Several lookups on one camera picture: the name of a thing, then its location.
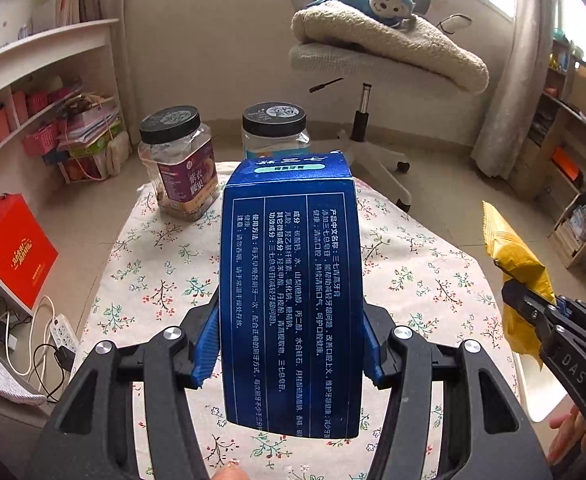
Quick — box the yellow padded envelope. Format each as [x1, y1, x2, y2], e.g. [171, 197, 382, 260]
[483, 200, 556, 367]

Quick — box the blue toothpaste box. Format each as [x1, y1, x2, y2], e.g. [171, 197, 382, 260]
[219, 152, 365, 440]

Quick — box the right hand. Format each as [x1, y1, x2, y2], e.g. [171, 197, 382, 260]
[547, 405, 586, 465]

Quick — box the left hand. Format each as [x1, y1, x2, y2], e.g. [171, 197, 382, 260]
[211, 464, 250, 480]

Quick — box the white power strip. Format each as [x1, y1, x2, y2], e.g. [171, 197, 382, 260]
[49, 314, 80, 353]

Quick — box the wooden computer desk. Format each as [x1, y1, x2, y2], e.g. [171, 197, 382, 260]
[509, 38, 586, 272]

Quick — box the floral tablecloth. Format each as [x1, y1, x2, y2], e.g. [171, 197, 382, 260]
[70, 159, 522, 480]

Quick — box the red gift box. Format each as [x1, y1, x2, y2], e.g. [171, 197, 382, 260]
[0, 194, 58, 313]

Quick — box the grey window curtain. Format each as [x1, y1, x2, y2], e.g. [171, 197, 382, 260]
[471, 0, 558, 179]

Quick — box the purple label nut jar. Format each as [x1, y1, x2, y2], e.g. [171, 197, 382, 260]
[138, 105, 218, 222]

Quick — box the white bookshelf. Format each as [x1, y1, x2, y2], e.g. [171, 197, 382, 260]
[0, 0, 135, 319]

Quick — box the grey office chair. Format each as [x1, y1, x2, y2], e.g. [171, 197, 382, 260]
[290, 0, 478, 212]

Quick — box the teal label nut jar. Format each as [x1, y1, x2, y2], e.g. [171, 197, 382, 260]
[242, 101, 310, 159]

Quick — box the blue monkey plush toy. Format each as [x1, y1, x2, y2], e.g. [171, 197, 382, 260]
[306, 0, 415, 28]

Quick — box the cream fluffy blanket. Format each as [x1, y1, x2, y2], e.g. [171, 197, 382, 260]
[291, 1, 489, 94]

